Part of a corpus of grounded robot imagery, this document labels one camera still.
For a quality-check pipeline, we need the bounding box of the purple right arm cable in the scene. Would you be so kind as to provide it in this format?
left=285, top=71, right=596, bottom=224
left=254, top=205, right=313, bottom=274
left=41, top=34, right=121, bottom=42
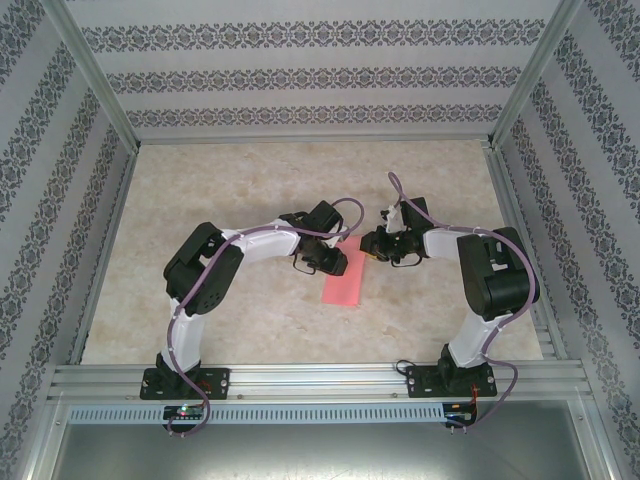
left=387, top=172, right=540, bottom=436

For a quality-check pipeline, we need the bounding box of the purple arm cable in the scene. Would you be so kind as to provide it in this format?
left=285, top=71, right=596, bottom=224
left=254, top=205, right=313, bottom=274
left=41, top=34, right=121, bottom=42
left=387, top=172, right=540, bottom=436
left=167, top=197, right=366, bottom=441

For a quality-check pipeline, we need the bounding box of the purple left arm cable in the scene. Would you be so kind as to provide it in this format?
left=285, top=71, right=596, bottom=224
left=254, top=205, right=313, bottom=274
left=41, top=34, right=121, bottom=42
left=167, top=197, right=366, bottom=441

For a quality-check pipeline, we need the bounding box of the pink paper sheet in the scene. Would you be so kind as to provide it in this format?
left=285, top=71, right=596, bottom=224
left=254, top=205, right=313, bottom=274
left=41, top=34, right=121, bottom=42
left=321, top=234, right=369, bottom=307

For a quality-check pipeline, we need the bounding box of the grey sheet metal panel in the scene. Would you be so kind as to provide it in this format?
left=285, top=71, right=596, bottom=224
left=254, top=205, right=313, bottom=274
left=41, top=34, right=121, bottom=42
left=22, top=399, right=619, bottom=480

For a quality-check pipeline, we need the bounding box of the aluminium back rail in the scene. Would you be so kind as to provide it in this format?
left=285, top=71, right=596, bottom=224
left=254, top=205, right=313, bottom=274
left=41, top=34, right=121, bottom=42
left=137, top=137, right=494, bottom=148

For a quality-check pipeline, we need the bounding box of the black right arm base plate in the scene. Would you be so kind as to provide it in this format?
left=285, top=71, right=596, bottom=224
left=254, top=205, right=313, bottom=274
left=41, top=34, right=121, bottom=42
left=405, top=364, right=499, bottom=400

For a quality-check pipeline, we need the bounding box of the aluminium mounting rail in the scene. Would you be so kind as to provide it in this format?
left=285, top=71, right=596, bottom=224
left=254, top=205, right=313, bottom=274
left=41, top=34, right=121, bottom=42
left=47, top=363, right=594, bottom=401

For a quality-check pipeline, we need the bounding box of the slotted grey cable duct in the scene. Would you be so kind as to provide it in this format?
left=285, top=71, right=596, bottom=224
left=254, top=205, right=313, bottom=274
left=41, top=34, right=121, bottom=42
left=67, top=402, right=479, bottom=425

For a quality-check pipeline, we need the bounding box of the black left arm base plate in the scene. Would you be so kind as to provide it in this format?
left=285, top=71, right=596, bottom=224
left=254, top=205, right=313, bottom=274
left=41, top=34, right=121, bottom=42
left=139, top=367, right=232, bottom=401

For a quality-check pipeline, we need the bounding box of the aluminium frame post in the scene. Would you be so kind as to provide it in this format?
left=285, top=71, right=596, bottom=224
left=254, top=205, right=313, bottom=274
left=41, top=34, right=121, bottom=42
left=484, top=0, right=586, bottom=149
left=42, top=0, right=141, bottom=154

